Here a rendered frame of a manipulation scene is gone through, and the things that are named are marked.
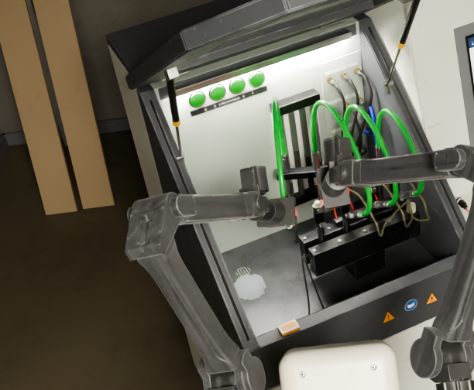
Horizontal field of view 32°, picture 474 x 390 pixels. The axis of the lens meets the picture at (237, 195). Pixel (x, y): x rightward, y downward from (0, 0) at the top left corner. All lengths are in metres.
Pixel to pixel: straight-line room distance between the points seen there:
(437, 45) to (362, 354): 1.09
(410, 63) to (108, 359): 1.89
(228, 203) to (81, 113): 2.57
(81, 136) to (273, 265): 1.97
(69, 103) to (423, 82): 2.31
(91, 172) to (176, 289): 2.86
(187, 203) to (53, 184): 2.91
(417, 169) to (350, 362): 0.44
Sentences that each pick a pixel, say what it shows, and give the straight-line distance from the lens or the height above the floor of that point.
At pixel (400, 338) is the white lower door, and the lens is 2.38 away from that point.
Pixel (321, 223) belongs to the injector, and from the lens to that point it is 2.32.
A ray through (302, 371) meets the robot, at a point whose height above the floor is 1.37.
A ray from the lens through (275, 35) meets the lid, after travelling 2.17.
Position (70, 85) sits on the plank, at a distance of 4.23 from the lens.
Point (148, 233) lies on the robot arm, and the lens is 1.49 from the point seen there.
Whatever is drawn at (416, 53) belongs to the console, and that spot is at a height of 1.42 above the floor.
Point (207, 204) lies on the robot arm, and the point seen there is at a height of 1.52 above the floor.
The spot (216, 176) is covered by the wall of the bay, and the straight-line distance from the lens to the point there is 2.46.
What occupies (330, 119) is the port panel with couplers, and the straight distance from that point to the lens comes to 2.53.
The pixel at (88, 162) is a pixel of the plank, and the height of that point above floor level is 0.24.
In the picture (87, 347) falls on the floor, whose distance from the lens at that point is 3.67.
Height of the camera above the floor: 2.50
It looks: 36 degrees down
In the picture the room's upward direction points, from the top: 11 degrees counter-clockwise
